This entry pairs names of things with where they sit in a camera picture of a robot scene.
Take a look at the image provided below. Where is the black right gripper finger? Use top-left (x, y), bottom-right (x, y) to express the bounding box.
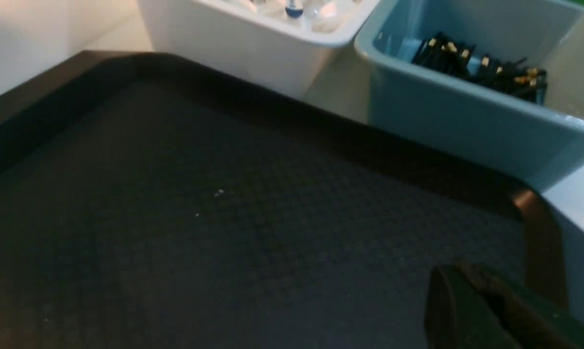
top-left (423, 261), bottom-right (584, 349)

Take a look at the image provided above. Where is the blue-grey chopstick bin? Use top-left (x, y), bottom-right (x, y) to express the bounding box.
top-left (355, 0), bottom-right (584, 191)

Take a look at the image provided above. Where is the bundle of black chopsticks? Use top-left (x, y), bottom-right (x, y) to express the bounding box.
top-left (410, 32), bottom-right (549, 106)

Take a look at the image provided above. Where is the white spoon bin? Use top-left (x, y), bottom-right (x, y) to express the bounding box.
top-left (138, 0), bottom-right (378, 98)

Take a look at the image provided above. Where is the black serving tray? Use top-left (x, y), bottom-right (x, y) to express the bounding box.
top-left (0, 51), bottom-right (584, 349)

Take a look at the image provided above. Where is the white spoon blue mark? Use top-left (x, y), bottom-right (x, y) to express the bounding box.
top-left (284, 0), bottom-right (305, 18)

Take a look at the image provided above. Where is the large white plastic tub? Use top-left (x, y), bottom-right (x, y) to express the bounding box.
top-left (0, 0), bottom-right (138, 95)

